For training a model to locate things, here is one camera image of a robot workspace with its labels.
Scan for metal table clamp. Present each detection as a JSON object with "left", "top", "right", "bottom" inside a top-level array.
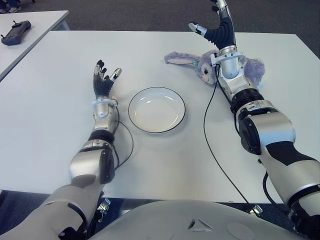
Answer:
[
  {"left": 98, "top": 198, "right": 112, "bottom": 223},
  {"left": 249, "top": 204, "right": 263, "bottom": 216}
]

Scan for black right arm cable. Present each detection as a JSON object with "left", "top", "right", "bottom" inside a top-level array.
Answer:
[{"left": 203, "top": 64, "right": 251, "bottom": 205}]

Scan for grey robot torso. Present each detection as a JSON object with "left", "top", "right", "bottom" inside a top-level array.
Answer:
[{"left": 87, "top": 199, "right": 308, "bottom": 240}]

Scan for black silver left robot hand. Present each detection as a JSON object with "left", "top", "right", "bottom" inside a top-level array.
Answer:
[{"left": 92, "top": 59, "right": 123, "bottom": 99}]

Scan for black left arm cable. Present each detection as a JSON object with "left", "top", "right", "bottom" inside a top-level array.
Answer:
[{"left": 113, "top": 119, "right": 135, "bottom": 171}]

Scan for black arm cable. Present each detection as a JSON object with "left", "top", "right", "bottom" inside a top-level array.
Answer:
[
  {"left": 113, "top": 119, "right": 135, "bottom": 171},
  {"left": 203, "top": 64, "right": 251, "bottom": 205}
]

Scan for purple plush bunny doll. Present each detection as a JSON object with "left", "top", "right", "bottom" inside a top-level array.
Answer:
[{"left": 164, "top": 49, "right": 266, "bottom": 88}]

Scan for black right shoulder cable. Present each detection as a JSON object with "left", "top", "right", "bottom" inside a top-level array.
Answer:
[{"left": 261, "top": 172, "right": 288, "bottom": 206}]

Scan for black handheld controller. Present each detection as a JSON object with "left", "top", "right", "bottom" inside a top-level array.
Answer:
[{"left": 0, "top": 20, "right": 32, "bottom": 46}]

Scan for white plate black rim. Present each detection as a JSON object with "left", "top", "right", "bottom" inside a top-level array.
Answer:
[{"left": 128, "top": 86, "right": 187, "bottom": 134}]

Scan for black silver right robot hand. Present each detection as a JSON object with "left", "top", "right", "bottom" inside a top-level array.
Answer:
[{"left": 188, "top": 0, "right": 238, "bottom": 50}]

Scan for white side table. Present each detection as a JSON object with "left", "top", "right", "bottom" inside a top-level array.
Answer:
[{"left": 0, "top": 10, "right": 70, "bottom": 82}]

